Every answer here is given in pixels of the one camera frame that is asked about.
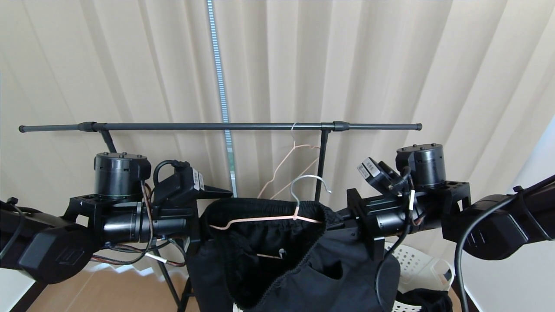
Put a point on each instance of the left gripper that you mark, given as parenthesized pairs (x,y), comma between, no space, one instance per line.
(164,225)

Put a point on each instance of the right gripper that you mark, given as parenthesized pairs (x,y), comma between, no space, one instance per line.
(386,214)

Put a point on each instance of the pink clothes hanger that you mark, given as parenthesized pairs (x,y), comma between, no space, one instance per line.
(284,162)
(269,218)

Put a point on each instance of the black garment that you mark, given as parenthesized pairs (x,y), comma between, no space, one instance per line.
(303,281)
(425,299)

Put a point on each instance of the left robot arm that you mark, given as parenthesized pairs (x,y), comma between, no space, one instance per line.
(43,247)

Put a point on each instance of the white laundry basket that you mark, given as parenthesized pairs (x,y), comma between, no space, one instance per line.
(420,264)

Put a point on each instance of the black clothes rack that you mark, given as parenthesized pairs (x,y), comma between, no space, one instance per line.
(195,126)

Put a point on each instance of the beige curtain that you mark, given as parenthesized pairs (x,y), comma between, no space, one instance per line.
(347,65)

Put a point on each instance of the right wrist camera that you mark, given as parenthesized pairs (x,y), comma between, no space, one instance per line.
(375,173)

